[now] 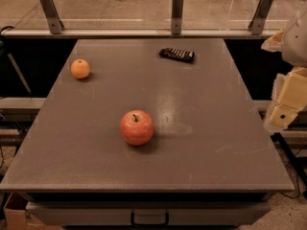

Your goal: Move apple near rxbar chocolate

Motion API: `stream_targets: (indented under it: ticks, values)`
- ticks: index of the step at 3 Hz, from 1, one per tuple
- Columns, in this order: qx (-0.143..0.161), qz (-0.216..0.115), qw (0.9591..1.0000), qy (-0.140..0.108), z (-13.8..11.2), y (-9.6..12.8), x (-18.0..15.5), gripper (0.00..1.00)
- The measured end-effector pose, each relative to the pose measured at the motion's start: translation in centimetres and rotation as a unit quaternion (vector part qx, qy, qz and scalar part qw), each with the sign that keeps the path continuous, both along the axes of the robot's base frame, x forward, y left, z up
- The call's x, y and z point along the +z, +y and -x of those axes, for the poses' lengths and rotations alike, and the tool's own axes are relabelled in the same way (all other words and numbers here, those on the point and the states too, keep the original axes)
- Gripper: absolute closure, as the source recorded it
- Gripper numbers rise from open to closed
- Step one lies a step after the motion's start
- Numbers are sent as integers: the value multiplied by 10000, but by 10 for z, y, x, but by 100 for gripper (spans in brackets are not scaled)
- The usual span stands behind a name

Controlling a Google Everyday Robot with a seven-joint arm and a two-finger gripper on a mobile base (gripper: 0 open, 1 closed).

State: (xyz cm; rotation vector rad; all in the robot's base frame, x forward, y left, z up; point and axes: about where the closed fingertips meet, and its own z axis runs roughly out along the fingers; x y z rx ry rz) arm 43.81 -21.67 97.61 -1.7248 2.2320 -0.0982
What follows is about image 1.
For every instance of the white rounded gripper body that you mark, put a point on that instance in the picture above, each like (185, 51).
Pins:
(295, 45)

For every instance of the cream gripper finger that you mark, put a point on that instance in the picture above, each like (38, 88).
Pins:
(289, 98)
(273, 43)

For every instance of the red apple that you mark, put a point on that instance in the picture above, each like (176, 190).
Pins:
(137, 127)

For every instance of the dark chocolate rxbar wrapper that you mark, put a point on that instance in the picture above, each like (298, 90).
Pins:
(177, 54)

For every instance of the black stand leg right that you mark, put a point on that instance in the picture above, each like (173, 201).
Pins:
(296, 162)

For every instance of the orange fruit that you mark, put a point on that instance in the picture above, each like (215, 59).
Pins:
(80, 69)

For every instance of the clear glass barrier panel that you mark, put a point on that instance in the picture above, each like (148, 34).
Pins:
(130, 14)

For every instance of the cardboard box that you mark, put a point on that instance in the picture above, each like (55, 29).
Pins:
(18, 219)

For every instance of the right metal bracket post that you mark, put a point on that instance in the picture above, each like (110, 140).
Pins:
(257, 23)

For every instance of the metal bracket post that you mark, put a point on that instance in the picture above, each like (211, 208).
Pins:
(257, 23)
(176, 18)
(51, 14)

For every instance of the middle metal bracket post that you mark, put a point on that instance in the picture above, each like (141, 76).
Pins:
(176, 18)

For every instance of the left metal bracket post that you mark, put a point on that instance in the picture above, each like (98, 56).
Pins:
(51, 14)

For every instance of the grey drawer with black handle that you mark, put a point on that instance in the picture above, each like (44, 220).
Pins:
(148, 214)

